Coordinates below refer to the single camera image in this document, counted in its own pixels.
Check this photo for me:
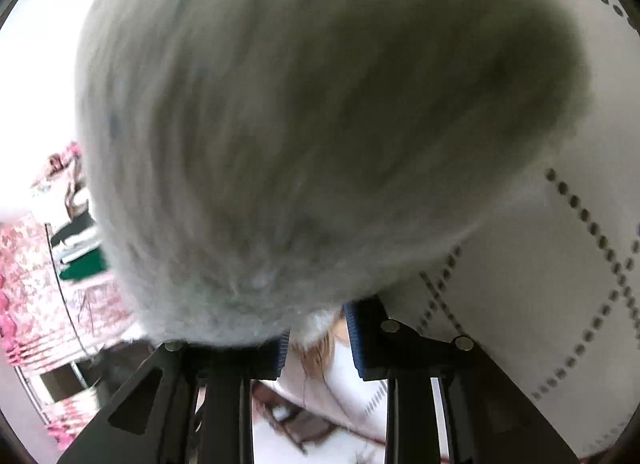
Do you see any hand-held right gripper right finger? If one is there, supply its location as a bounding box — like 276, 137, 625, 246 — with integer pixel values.
344, 294, 586, 464

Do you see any white diamond-patterned bed cover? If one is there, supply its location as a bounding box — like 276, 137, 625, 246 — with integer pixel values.
250, 0, 640, 464

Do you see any white fuzzy jacket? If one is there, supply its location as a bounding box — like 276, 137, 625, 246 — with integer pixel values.
74, 0, 596, 351

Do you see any pink floral curtain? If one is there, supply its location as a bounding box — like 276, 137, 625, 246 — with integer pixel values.
0, 141, 136, 450

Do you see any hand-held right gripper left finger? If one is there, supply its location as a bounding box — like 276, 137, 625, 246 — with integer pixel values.
56, 329, 292, 464

